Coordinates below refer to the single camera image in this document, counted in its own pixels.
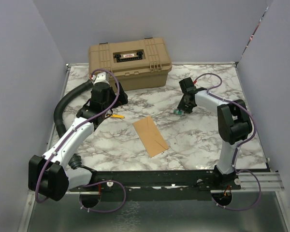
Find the white green glue stick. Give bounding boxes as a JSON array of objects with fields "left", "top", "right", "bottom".
[{"left": 172, "top": 109, "right": 184, "bottom": 115}]

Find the brown paper envelope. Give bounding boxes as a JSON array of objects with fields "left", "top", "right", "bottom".
[{"left": 133, "top": 116, "right": 169, "bottom": 158}]

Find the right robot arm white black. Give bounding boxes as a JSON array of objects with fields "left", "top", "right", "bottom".
[{"left": 177, "top": 77, "right": 253, "bottom": 189}]

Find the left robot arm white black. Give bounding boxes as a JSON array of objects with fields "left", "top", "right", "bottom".
[{"left": 28, "top": 81, "right": 128, "bottom": 203}]

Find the yellow black utility knife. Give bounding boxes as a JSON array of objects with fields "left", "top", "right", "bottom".
[{"left": 107, "top": 114, "right": 125, "bottom": 119}]

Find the tan plastic toolbox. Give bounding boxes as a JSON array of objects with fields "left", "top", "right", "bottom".
[{"left": 88, "top": 38, "right": 172, "bottom": 91}]

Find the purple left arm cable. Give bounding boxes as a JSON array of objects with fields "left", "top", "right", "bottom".
[{"left": 35, "top": 69, "right": 126, "bottom": 213}]

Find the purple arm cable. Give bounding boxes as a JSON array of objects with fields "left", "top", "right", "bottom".
[
  {"left": 35, "top": 69, "right": 126, "bottom": 213},
  {"left": 194, "top": 72, "right": 262, "bottom": 211}
]

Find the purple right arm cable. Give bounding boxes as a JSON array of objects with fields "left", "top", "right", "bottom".
[{"left": 194, "top": 72, "right": 262, "bottom": 211}]

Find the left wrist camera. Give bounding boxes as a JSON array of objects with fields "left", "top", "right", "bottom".
[{"left": 91, "top": 72, "right": 109, "bottom": 85}]

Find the black corrugated hose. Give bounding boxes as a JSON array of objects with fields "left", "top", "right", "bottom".
[{"left": 53, "top": 80, "right": 94, "bottom": 138}]

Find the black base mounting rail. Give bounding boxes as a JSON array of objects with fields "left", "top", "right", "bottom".
[{"left": 71, "top": 170, "right": 241, "bottom": 202}]

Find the aluminium extrusion frame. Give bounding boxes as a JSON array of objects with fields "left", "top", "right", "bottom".
[{"left": 16, "top": 63, "right": 285, "bottom": 232}]

